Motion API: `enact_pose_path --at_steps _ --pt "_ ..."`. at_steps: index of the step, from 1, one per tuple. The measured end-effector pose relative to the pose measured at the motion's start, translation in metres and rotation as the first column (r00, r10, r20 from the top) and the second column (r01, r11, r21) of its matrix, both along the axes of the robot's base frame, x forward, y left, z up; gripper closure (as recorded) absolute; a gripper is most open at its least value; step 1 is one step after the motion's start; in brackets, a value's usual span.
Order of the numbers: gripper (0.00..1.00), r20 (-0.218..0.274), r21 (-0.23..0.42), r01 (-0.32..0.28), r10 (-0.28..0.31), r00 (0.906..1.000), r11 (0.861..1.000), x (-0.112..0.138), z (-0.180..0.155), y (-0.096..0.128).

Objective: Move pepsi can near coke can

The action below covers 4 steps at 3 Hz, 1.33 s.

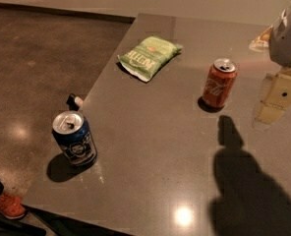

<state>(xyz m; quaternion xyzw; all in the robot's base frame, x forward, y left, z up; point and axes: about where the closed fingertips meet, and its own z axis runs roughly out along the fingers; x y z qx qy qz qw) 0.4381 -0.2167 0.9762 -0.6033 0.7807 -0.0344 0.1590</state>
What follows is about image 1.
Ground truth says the green chip bag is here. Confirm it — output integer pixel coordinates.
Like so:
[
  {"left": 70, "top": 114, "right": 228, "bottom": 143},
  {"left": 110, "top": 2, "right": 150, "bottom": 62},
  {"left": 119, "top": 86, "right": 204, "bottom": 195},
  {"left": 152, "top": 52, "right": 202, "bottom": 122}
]
[{"left": 117, "top": 35, "right": 183, "bottom": 83}]

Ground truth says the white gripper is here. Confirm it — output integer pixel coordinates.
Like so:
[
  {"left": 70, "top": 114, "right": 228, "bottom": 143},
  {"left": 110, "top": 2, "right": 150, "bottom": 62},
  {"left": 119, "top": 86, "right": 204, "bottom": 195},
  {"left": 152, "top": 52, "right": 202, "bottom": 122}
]
[{"left": 255, "top": 2, "right": 291, "bottom": 125}]

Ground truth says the blue pepsi can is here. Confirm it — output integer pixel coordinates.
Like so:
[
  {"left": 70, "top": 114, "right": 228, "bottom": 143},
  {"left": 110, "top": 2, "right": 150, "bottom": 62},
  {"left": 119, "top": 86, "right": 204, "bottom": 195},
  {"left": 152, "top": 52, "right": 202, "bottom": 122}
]
[{"left": 52, "top": 111, "right": 97, "bottom": 167}]

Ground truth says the red coke can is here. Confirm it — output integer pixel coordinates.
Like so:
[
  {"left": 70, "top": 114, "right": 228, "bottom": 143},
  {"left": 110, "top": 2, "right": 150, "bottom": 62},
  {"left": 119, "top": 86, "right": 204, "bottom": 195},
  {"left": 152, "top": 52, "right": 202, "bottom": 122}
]
[{"left": 203, "top": 58, "right": 237, "bottom": 109}]

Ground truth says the black table leg base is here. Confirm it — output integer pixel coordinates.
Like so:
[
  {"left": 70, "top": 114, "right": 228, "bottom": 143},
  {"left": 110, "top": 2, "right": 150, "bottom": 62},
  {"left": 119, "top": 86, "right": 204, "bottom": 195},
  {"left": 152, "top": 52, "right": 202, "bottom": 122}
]
[{"left": 0, "top": 215, "right": 46, "bottom": 236}]

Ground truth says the yellow snack bag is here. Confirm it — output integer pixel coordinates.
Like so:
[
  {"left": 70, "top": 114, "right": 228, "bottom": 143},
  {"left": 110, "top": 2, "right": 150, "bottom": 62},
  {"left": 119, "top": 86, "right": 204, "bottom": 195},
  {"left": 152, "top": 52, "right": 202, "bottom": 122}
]
[{"left": 249, "top": 27, "right": 272, "bottom": 52}]

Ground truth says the orange sneaker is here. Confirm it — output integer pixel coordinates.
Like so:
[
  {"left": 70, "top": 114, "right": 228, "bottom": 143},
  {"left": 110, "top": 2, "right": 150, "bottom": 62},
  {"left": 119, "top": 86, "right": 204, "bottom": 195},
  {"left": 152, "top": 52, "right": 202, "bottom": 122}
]
[{"left": 0, "top": 192, "right": 27, "bottom": 219}]

